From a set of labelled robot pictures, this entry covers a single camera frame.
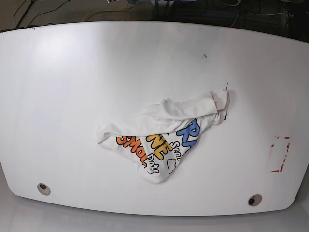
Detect white printed t-shirt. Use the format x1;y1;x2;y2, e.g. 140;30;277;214
97;89;230;184

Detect right table grommet hole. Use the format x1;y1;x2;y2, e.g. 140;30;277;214
248;194;263;207

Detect table grommet hole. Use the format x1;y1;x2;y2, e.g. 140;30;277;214
37;183;51;196
248;194;263;207

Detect red tape rectangle marking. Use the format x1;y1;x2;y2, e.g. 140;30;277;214
269;136;290;173

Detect left table grommet hole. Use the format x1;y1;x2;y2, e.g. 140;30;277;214
37;183;51;196

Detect yellow cable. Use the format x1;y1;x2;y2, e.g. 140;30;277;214
82;1;136;22

